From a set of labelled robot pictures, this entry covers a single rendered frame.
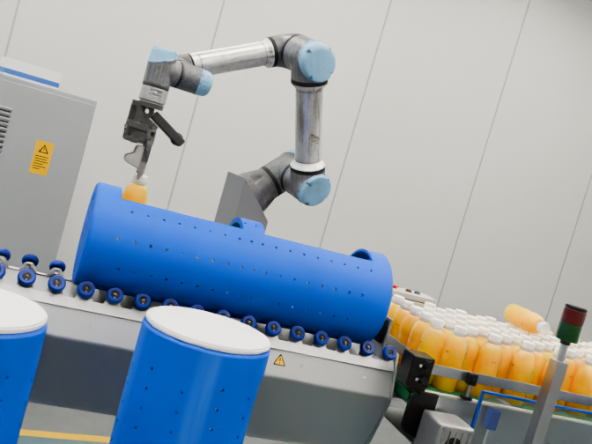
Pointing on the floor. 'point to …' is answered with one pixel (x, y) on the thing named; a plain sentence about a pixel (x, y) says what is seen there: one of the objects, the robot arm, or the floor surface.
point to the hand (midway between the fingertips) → (140, 174)
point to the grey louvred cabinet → (39, 166)
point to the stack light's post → (545, 402)
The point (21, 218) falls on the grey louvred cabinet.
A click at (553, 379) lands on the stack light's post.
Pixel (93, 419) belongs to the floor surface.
